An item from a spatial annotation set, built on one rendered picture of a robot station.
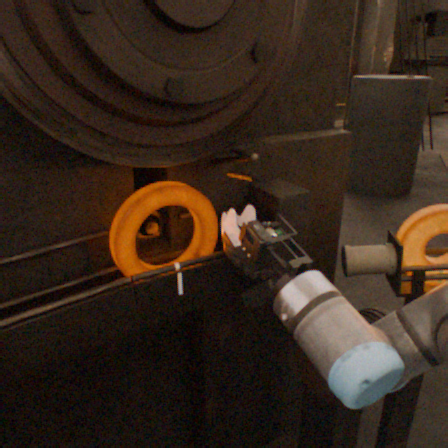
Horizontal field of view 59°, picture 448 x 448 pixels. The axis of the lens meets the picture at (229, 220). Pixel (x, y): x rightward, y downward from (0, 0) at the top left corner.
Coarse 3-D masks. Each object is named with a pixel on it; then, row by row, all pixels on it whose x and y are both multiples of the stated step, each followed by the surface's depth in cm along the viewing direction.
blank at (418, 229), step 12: (444, 204) 71; (420, 216) 70; (432, 216) 69; (444, 216) 69; (408, 228) 70; (420, 228) 70; (432, 228) 70; (444, 228) 70; (408, 240) 71; (420, 240) 71; (408, 252) 72; (420, 252) 72; (408, 264) 73; (420, 264) 73
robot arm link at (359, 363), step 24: (312, 312) 51; (336, 312) 50; (312, 336) 50; (336, 336) 48; (360, 336) 48; (384, 336) 53; (312, 360) 51; (336, 360) 47; (360, 360) 46; (384, 360) 46; (336, 384) 47; (360, 384) 45; (384, 384) 48
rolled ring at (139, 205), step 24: (144, 192) 60; (168, 192) 61; (192, 192) 64; (120, 216) 60; (144, 216) 60; (120, 240) 60; (192, 240) 70; (120, 264) 61; (144, 264) 65; (168, 264) 69
